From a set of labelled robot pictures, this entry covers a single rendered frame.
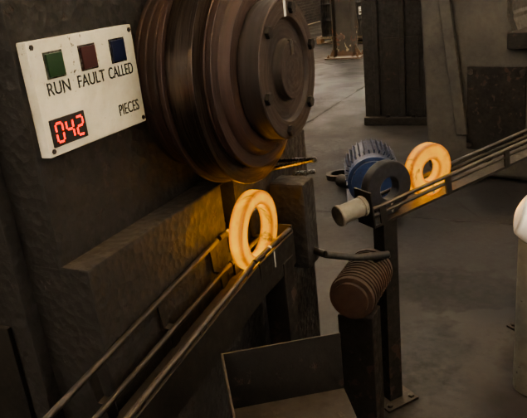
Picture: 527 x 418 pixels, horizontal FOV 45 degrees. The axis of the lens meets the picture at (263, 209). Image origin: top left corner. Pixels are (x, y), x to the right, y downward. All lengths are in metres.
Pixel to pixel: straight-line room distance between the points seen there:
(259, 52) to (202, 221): 0.39
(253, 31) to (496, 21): 2.80
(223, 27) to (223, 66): 0.07
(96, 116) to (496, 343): 1.72
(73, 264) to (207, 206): 0.38
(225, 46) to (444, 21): 2.89
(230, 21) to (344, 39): 9.09
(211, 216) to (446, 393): 1.09
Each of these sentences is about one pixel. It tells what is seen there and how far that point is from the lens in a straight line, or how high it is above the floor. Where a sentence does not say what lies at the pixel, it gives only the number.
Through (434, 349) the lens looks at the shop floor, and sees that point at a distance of 2.37.
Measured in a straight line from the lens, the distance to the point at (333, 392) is 1.14.
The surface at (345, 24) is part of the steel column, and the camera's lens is 10.25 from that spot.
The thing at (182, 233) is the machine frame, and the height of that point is 0.82.
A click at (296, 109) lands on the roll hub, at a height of 1.02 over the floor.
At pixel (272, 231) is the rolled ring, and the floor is 0.73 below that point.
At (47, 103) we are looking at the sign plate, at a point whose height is 1.14.
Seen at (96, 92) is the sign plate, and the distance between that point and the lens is 1.14.
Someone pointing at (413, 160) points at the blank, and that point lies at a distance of 1.84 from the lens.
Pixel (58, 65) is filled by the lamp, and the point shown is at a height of 1.20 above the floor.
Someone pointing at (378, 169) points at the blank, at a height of 0.77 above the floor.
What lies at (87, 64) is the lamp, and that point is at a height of 1.19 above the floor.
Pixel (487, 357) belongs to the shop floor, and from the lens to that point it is 2.35.
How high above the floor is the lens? 1.29
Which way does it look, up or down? 20 degrees down
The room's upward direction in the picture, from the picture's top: 6 degrees counter-clockwise
